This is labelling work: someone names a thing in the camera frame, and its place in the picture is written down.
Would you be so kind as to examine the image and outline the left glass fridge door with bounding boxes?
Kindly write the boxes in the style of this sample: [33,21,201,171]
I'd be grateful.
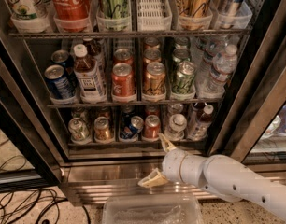
[0,39,61,193]

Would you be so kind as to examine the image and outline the gold can middle front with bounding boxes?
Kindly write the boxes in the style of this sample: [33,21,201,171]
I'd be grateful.
[143,62,165,96]

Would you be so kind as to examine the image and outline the tea bottle middle rear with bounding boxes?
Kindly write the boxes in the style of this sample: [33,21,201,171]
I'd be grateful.
[83,38,105,78]

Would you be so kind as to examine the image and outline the blue can behind door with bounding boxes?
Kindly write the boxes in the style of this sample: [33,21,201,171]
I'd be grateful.
[277,105,286,136]

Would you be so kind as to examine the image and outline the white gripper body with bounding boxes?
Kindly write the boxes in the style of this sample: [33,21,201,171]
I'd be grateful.
[162,148,208,189]

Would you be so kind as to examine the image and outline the green can top shelf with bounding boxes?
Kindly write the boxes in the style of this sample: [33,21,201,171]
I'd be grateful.
[99,0,130,31]

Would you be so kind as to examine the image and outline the red coke can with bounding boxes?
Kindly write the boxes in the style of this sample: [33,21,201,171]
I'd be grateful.
[143,115,161,139]
[145,105,160,117]
[111,63,135,97]
[113,48,134,67]

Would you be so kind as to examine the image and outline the green white can bottom rear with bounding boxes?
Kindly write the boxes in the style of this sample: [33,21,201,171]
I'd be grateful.
[71,107,90,124]

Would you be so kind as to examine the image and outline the stainless steel fridge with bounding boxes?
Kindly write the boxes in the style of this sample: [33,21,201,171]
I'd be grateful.
[0,0,286,205]

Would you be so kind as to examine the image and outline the clear water bottle bottom front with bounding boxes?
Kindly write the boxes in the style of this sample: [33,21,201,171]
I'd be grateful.
[164,114,187,141]

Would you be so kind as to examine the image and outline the glass fridge door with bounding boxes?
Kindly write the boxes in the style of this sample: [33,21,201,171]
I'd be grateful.
[0,39,61,193]
[206,0,286,175]

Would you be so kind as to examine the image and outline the water bottle middle rear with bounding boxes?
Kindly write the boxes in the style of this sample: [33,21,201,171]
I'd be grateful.
[192,36,208,65]

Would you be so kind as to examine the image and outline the orange can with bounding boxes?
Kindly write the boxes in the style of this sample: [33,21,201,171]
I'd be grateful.
[96,106,112,120]
[94,117,112,141]

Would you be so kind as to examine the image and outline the green can middle front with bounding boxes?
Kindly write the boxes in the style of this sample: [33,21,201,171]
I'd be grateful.
[172,61,196,94]

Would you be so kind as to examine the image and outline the green white can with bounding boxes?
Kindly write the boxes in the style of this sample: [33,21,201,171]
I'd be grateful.
[68,118,90,141]
[71,107,90,124]

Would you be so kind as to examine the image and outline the red coke can middle front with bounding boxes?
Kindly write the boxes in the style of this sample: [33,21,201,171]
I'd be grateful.
[111,63,135,97]

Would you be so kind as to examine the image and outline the water bottle middle front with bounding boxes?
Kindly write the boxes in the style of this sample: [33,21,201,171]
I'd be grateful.
[206,44,237,93]

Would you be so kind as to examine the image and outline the red coke can bottom front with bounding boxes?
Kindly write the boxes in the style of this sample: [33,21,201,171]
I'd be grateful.
[143,115,161,139]

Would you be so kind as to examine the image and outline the green can middle rear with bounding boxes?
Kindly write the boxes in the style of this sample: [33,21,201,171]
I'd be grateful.
[174,36,191,49]

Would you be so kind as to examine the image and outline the black cables on floor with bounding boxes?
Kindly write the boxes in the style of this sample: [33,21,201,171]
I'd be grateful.
[0,138,92,224]

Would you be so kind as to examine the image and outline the tea bottle bottom rear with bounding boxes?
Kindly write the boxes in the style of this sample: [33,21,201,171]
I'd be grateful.
[190,102,206,118]

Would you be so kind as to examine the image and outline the gold can top shelf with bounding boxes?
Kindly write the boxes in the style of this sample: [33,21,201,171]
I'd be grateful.
[175,0,212,31]

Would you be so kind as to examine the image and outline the red coke can bottom rear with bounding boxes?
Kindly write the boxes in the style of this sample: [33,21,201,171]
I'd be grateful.
[145,105,160,117]

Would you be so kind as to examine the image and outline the tea bottle middle front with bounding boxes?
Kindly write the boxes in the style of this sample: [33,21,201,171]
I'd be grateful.
[73,44,106,100]

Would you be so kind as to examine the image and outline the green white can bottom front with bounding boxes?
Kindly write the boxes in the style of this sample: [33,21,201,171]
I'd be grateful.
[68,118,90,141]

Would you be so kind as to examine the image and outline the blue pepsi can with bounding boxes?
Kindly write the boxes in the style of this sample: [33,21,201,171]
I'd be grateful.
[120,116,144,140]
[44,64,75,99]
[121,105,135,123]
[51,49,78,87]

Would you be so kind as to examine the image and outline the clear water bottle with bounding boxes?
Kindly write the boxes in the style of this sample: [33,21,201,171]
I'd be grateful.
[164,114,187,141]
[167,103,183,118]

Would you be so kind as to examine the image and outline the tea bottle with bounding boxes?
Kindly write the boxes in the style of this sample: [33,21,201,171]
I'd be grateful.
[83,38,105,78]
[190,102,206,118]
[73,44,106,100]
[187,104,214,141]

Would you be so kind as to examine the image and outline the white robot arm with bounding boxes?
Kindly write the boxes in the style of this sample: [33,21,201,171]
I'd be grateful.
[138,134,286,221]

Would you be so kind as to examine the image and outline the clear plastic bin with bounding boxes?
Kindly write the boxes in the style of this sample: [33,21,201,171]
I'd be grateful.
[102,194,204,224]

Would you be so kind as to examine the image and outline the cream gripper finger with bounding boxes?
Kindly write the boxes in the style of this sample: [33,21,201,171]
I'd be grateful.
[159,133,176,153]
[138,168,168,188]

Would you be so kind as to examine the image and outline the tea bottle bottom front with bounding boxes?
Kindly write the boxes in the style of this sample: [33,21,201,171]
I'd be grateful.
[187,104,214,141]

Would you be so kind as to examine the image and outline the red coke can middle rear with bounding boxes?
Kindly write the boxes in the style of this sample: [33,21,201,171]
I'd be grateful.
[113,48,134,67]

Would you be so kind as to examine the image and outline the orange can bottom rear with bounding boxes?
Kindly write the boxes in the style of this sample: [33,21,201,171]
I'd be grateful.
[96,106,112,120]

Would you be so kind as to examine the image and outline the orange can bottom front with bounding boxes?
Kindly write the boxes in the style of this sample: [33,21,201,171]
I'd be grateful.
[94,117,112,141]

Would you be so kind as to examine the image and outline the gold can middle rear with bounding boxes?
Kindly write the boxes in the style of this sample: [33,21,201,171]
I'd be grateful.
[143,37,161,49]

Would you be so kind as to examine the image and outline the white can behind door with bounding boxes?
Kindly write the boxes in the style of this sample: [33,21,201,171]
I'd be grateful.
[261,115,281,139]

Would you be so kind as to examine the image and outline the right glass fridge door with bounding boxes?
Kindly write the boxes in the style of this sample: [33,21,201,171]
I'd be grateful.
[206,0,286,175]

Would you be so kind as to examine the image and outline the clear water bottle bottom rear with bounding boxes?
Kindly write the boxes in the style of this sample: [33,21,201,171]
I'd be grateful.
[167,103,183,118]

